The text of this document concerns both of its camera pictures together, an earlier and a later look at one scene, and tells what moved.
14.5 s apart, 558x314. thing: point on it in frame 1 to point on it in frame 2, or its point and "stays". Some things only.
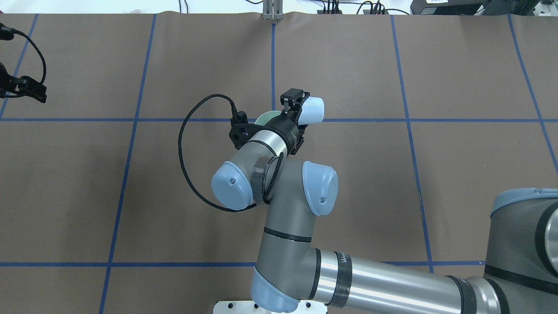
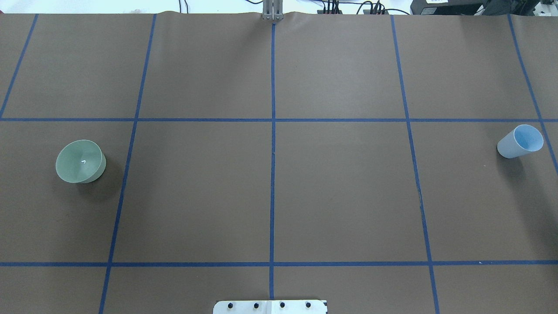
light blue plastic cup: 312,110 to 524,139
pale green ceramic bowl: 264,118 to 81,161
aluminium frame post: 273,10 stays
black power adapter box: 447,7 stays
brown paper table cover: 426,119 stays
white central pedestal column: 250,307 stays
